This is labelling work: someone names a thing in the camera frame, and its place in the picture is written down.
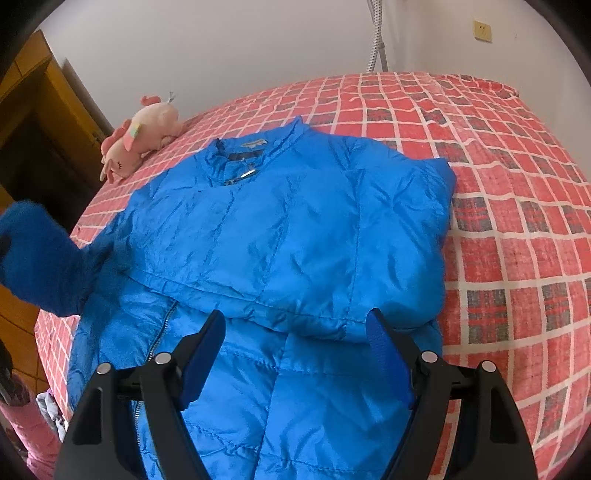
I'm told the person's pink quilted clothing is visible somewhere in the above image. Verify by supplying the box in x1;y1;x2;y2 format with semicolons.
0;381;63;476

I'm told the brown wooden door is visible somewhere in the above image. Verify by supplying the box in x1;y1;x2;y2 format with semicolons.
0;30;116;388

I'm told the pink plush toy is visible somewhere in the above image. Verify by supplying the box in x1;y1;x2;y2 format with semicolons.
99;91;182;183

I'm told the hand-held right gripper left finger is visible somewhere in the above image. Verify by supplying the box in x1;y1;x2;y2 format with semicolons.
54;310;227;480

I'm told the white garment steamer stand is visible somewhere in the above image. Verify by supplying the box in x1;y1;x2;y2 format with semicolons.
365;0;393;73

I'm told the grey white cloth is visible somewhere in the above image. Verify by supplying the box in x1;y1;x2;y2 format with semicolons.
37;390;68;439

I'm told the blue puffer jacket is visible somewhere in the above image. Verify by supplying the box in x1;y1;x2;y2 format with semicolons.
0;115;458;480

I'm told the bed with red plaid sheet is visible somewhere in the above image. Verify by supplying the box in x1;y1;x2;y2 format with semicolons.
34;71;591;480

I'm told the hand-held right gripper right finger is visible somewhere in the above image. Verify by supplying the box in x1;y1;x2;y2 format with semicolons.
365;308;539;480

